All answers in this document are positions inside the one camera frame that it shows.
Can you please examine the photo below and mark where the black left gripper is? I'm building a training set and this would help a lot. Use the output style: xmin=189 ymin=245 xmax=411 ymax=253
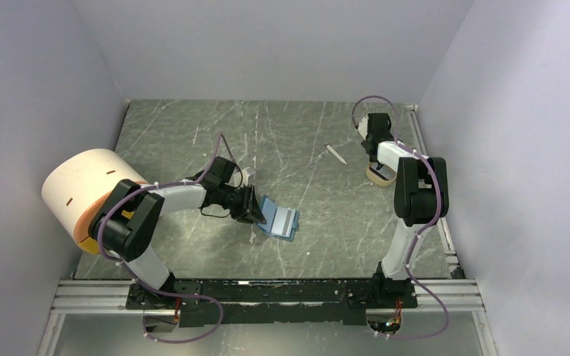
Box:
xmin=218 ymin=184 xmax=266 ymax=226

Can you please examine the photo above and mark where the blue card holder wallet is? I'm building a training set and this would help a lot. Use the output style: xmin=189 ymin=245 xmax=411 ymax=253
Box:
xmin=255 ymin=195 xmax=300 ymax=242

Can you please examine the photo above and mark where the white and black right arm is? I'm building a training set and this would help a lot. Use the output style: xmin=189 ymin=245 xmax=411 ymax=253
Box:
xmin=357 ymin=113 xmax=449 ymax=307

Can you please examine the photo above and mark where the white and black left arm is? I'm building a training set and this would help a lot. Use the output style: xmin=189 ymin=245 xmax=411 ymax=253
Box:
xmin=88 ymin=156 xmax=266 ymax=309

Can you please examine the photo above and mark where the white pen with red cap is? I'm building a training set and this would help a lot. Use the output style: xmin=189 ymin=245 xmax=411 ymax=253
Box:
xmin=326 ymin=145 xmax=347 ymax=165

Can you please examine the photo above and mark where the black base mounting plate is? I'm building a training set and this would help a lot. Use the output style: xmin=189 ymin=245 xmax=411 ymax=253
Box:
xmin=125 ymin=274 xmax=418 ymax=328

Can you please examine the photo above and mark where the white and orange cylinder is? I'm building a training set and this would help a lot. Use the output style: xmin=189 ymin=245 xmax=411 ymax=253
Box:
xmin=41 ymin=148 xmax=146 ymax=254

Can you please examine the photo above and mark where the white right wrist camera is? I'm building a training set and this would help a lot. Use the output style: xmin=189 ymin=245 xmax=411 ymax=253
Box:
xmin=357 ymin=116 xmax=369 ymax=141

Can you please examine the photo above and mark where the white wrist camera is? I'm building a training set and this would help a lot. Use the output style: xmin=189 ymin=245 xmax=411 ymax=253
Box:
xmin=241 ymin=167 xmax=256 ymax=180
xmin=357 ymin=116 xmax=369 ymax=141

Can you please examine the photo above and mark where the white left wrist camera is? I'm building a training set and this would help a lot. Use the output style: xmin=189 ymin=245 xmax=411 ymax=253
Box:
xmin=241 ymin=167 xmax=256 ymax=180

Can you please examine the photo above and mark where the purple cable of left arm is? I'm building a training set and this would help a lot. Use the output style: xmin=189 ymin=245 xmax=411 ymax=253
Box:
xmin=96 ymin=132 xmax=225 ymax=344

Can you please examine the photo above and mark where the aluminium rail frame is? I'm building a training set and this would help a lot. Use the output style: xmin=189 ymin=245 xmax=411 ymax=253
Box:
xmin=37 ymin=280 xmax=174 ymax=355

